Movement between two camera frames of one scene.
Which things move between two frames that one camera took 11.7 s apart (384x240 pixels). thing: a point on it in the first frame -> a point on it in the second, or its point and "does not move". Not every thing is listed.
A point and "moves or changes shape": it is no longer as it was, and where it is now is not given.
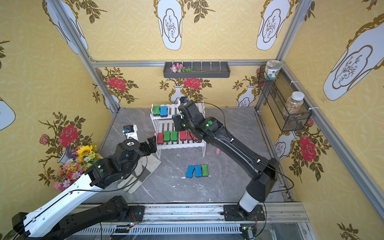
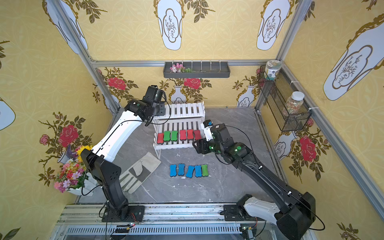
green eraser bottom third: x=174 y=135 does not move
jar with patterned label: x=272 y=67 does not move
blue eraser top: x=163 y=111 moves or changes shape
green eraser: x=204 y=170 does not move
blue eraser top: x=198 y=171 does not move
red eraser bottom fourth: x=183 y=135 does not move
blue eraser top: x=190 y=171 does not move
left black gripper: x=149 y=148 -> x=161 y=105
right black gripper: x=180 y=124 -> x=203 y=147
